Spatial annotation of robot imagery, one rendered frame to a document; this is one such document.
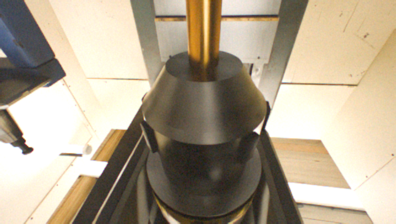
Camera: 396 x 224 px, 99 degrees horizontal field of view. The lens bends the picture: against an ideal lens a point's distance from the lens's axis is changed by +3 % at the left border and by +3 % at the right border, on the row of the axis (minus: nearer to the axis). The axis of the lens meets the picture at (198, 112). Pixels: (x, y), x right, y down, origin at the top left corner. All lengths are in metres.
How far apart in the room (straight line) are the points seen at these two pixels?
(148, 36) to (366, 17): 1.18
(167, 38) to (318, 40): 0.92
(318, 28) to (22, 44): 1.27
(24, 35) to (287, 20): 0.77
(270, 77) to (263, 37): 0.22
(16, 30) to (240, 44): 0.66
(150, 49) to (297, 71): 0.97
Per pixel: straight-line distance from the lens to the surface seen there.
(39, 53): 0.31
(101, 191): 0.58
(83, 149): 1.27
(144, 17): 0.84
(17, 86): 0.30
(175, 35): 0.77
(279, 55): 0.87
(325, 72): 1.46
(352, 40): 1.43
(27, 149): 0.39
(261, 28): 0.76
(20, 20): 0.31
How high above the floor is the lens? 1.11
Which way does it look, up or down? 39 degrees up
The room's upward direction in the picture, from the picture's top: 178 degrees clockwise
